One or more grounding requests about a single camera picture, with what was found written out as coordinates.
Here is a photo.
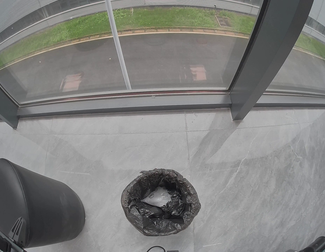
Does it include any dark grey round chair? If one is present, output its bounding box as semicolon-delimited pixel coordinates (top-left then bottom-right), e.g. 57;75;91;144
0;158;86;249

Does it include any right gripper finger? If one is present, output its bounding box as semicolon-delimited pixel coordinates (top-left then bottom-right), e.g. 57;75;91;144
307;236;325;252

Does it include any window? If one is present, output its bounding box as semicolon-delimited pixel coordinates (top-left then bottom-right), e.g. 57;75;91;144
0;0;325;130

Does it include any black plastic bag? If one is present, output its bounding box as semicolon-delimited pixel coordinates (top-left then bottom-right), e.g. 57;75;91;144
121;168;201;237

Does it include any clear printed wrapper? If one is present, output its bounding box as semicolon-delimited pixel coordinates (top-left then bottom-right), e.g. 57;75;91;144
140;185;174;207

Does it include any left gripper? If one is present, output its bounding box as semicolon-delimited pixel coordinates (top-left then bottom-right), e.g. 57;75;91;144
0;217;28;252

